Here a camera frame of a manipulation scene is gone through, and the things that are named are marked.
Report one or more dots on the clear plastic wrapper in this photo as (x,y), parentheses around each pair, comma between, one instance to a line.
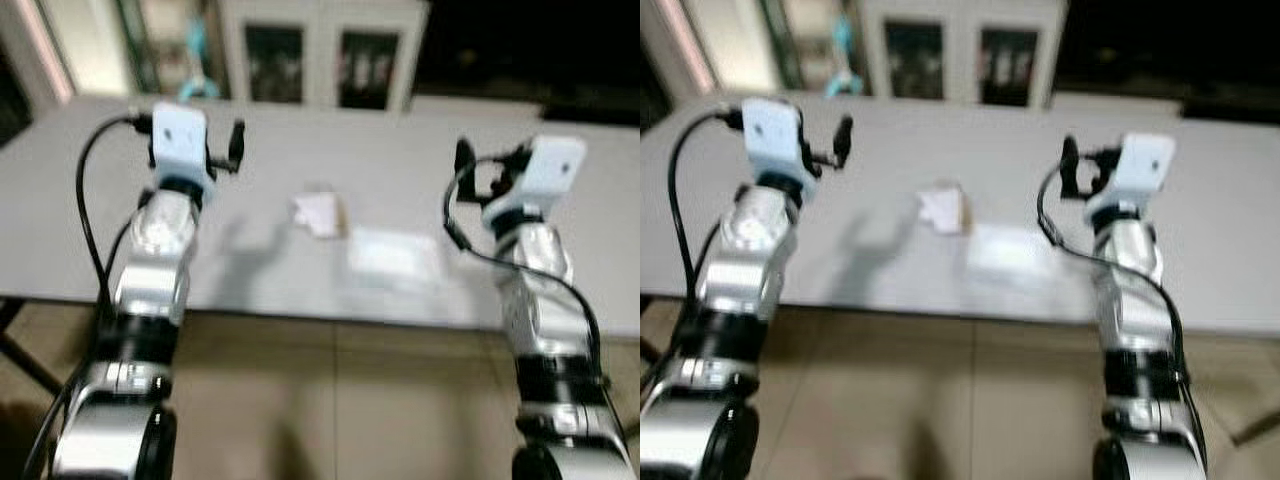
(390,258)
(1012,252)

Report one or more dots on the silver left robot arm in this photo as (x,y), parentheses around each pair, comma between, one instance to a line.
(740,290)
(150,290)

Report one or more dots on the black table leg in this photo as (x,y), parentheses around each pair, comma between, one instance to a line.
(30,363)
(1258,427)
(647,352)

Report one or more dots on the white pink door frame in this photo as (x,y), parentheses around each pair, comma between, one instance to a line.
(690,45)
(45,50)

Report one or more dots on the white low counter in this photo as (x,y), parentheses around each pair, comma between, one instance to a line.
(1110,100)
(470,103)

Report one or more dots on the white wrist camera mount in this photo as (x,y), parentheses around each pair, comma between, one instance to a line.
(180,135)
(778,135)
(550,165)
(1145,165)

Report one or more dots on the white glass door cabinet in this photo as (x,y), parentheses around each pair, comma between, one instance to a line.
(322,60)
(965,55)

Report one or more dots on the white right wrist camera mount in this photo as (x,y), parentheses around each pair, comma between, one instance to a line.
(1145,165)
(550,165)

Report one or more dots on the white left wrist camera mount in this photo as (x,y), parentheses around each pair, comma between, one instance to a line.
(180,135)
(778,135)

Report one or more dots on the light blue plastic hanger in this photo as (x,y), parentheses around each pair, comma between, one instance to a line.
(195,45)
(845,45)

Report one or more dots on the grey glass front cabinet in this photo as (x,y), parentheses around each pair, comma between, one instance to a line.
(160,40)
(800,40)

